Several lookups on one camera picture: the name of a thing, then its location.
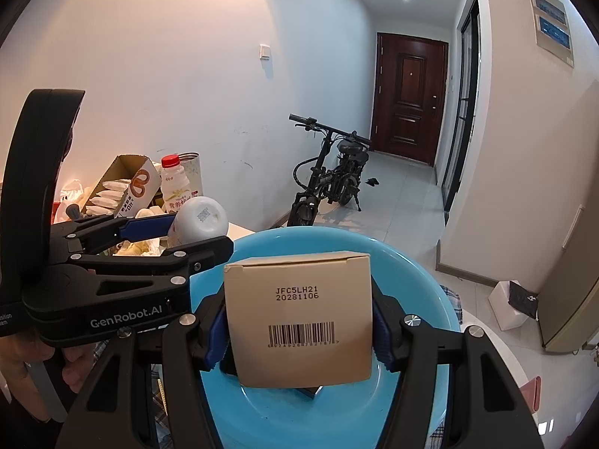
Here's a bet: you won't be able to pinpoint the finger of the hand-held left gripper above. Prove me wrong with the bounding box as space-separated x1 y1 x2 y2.
21 236 234 323
51 213 177 256

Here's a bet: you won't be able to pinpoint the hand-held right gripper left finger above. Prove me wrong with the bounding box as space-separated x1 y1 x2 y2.
55 292 235 449

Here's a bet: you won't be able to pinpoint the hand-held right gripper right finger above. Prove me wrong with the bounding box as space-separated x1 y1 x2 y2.
372 290 546 449

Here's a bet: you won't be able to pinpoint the white plastic bottle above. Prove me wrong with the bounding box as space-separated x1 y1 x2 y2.
167 196 229 248

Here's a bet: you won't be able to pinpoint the blue plastic basin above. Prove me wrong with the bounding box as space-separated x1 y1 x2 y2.
187 226 462 449

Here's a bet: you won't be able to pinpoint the beige cardboard box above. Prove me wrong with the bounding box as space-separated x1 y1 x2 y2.
223 251 375 389

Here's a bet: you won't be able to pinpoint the person's left hand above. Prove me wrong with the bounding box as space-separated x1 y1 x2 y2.
0 330 103 394

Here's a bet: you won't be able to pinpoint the crumpled plastic bag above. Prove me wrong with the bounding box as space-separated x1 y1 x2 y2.
112 238 164 257

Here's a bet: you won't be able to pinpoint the white plastic bag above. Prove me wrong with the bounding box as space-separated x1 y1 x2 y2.
55 178 85 223

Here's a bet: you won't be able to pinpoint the open pretzel print cardboard box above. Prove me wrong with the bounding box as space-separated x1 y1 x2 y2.
84 154 162 220

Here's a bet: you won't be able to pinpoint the row of white packets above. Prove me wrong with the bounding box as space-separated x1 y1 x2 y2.
86 178 129 216

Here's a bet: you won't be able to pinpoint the red capped milk bottle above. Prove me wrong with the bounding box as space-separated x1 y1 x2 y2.
160 154 192 213

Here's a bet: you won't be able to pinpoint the white cylindrical can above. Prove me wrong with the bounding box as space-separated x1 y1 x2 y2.
177 151 205 199

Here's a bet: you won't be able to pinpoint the plaid cloth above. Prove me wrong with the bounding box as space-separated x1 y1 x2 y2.
91 283 464 449

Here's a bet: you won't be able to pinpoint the white trash bin black bag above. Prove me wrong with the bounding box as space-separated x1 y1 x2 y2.
488 281 527 330

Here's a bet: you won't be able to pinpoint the black electric bicycle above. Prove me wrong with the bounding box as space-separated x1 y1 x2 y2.
287 113 373 229

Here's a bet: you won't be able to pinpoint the brown entrance door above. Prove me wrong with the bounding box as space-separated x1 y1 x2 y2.
370 32 449 168

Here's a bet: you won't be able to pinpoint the black framed glass door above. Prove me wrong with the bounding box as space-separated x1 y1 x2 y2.
442 0 483 213

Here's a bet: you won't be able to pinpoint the grey wrist strap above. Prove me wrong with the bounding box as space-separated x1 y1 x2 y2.
25 359 70 424

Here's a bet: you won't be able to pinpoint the framed blue wall pictures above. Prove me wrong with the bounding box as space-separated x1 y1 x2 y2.
525 0 575 68

